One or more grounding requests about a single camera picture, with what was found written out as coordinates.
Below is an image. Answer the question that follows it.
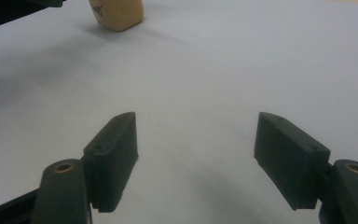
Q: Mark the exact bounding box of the tan wooden cup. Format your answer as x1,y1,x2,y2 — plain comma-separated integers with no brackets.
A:
88,0,145,33

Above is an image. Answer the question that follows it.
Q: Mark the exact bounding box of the white board sheet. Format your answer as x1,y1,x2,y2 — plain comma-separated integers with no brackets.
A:
0,0,358,224

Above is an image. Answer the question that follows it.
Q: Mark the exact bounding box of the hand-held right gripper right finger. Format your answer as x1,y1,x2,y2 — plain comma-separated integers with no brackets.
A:
253,111,332,212

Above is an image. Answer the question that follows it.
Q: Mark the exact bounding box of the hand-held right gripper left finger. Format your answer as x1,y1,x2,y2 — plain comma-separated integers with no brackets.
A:
82,111,140,214

